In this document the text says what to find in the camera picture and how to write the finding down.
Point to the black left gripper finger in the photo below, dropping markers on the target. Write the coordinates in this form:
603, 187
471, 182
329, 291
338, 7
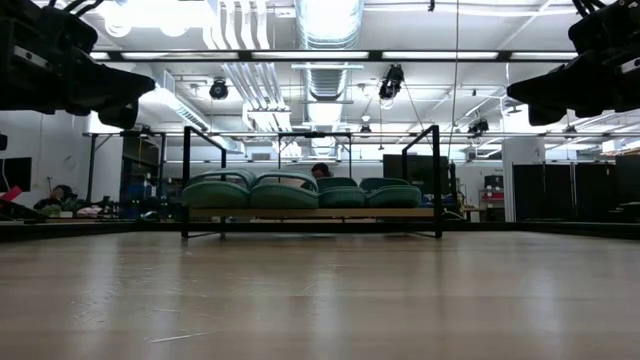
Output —
120, 117
105, 85

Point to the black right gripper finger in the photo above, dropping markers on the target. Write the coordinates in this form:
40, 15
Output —
542, 116
565, 90

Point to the green rubber slide sandal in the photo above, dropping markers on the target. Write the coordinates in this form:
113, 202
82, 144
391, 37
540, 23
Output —
395, 196
215, 196
282, 197
342, 196

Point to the black metal wooden shelf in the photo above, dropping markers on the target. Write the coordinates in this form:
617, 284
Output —
310, 213

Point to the black storage rack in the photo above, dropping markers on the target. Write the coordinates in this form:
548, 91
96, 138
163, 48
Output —
140, 165

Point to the white room column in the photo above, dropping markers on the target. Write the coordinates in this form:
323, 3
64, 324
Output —
522, 180

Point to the black partition panels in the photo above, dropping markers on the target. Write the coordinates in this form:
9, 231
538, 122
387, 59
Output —
560, 192

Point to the red storage box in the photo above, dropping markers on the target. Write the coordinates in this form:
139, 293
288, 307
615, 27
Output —
494, 195

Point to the person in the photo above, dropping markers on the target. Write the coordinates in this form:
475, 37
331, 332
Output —
55, 197
321, 171

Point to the red background object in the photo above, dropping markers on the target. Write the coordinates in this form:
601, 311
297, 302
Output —
11, 193

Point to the dark background cabinet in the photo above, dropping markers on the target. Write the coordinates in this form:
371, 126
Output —
420, 167

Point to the black overhead rig beam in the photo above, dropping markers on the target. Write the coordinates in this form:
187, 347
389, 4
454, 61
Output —
245, 55

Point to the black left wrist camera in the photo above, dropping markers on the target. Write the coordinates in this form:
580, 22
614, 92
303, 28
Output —
70, 32

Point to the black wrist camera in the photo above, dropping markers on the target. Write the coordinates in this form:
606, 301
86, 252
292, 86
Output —
70, 32
595, 30

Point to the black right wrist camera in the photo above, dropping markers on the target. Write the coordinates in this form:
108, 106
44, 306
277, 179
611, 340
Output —
595, 30

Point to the black wall monitor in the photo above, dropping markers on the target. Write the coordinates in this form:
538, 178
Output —
15, 172

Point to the black table rig frame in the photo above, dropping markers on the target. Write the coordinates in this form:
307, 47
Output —
500, 229

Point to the black overhead camera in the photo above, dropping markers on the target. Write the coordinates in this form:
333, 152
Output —
391, 82

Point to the silver ceiling air duct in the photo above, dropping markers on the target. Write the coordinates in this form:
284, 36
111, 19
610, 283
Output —
330, 20

